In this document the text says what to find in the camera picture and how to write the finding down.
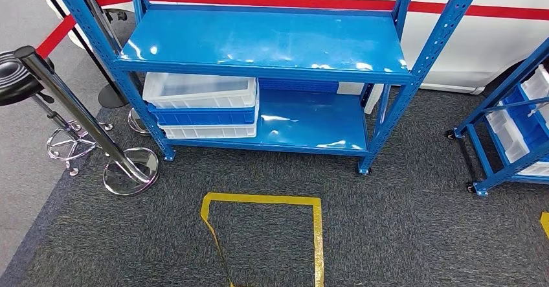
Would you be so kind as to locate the blue metal shelf rack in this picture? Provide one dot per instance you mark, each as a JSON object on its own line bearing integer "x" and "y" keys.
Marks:
{"x": 257, "y": 40}

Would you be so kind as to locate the white plastic tray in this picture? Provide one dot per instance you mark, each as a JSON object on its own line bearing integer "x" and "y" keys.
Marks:
{"x": 534, "y": 169}
{"x": 197, "y": 98}
{"x": 373, "y": 98}
{"x": 206, "y": 131}
{"x": 510, "y": 141}
{"x": 536, "y": 85}

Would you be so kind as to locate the chrome stanchion base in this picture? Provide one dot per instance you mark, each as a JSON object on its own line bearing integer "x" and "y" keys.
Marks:
{"x": 137, "y": 124}

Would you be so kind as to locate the stanchion with chrome disc base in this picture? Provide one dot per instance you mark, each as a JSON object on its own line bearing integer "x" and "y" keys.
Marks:
{"x": 85, "y": 117}

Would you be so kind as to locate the small blue metal rack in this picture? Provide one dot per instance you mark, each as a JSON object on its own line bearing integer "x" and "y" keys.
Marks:
{"x": 477, "y": 158}

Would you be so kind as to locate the black stanchion pole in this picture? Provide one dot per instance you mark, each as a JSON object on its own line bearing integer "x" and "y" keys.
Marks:
{"x": 100, "y": 23}

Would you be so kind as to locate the white car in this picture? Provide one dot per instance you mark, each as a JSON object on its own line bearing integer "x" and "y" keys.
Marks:
{"x": 472, "y": 49}

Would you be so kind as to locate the black stanchion belt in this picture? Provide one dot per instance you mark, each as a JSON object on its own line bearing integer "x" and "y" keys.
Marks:
{"x": 73, "y": 34}

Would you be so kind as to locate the black round object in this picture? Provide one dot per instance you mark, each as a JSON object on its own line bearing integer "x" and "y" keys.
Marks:
{"x": 17, "y": 79}

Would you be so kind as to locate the yellow floor tape rectangle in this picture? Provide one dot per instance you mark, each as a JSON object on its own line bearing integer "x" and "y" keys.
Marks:
{"x": 545, "y": 225}

